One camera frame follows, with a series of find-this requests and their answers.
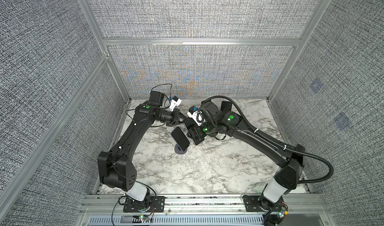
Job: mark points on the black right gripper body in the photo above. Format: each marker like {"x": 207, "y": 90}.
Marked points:
{"x": 196, "y": 130}

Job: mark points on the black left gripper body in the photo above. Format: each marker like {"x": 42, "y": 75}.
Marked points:
{"x": 167, "y": 117}

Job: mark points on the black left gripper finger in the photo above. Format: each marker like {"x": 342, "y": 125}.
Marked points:
{"x": 172, "y": 124}
{"x": 182, "y": 118}

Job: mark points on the black phone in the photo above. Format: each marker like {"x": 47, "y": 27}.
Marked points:
{"x": 226, "y": 106}
{"x": 189, "y": 123}
{"x": 180, "y": 138}

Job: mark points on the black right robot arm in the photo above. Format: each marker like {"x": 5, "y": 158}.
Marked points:
{"x": 209, "y": 120}

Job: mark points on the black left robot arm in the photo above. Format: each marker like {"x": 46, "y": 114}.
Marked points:
{"x": 116, "y": 169}

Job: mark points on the purple round phone stand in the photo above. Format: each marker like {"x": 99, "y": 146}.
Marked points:
{"x": 179, "y": 150}

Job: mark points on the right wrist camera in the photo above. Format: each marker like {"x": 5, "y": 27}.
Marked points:
{"x": 196, "y": 115}

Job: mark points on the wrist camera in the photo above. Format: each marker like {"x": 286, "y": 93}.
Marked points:
{"x": 174, "y": 102}
{"x": 196, "y": 115}

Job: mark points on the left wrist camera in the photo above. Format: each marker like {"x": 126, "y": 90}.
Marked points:
{"x": 174, "y": 102}

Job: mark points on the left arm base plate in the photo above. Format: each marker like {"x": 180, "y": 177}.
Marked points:
{"x": 155, "y": 204}

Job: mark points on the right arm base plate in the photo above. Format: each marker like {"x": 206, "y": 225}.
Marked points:
{"x": 254, "y": 204}

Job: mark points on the aluminium front rail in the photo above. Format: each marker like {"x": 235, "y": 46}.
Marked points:
{"x": 206, "y": 210}

